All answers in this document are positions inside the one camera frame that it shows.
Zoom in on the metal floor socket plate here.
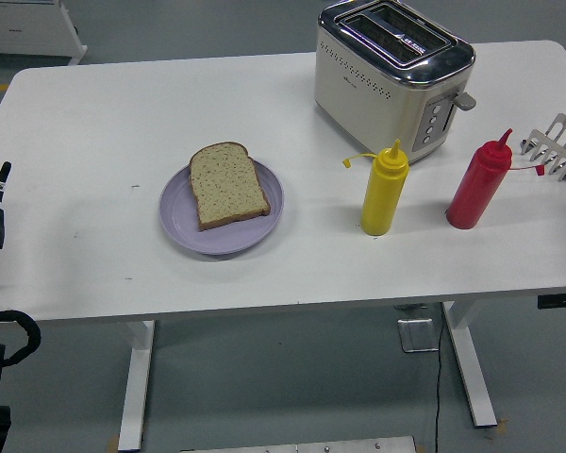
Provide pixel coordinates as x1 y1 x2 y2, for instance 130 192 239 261
396 318 441 354

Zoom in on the red squeeze bottle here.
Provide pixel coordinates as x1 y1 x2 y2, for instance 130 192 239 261
445 127 546 230

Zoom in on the metal toast rack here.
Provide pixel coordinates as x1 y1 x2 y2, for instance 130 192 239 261
520 112 566 183

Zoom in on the black floor cable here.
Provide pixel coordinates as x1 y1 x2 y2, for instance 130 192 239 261
431 304 447 453

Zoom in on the white background machine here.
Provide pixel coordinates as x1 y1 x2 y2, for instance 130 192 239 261
0 0 89 66

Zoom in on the purple plate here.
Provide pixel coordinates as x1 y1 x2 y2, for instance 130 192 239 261
158 158 286 257

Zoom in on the white table leg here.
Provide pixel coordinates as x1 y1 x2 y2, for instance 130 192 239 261
117 319 156 452
441 300 498 429

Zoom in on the yellow squeeze bottle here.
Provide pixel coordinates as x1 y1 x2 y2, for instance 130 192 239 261
341 138 410 236

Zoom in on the bread slice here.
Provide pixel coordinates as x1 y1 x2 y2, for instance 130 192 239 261
188 141 272 232

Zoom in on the cream chrome toaster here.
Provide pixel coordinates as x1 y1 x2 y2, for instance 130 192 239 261
313 0 477 166

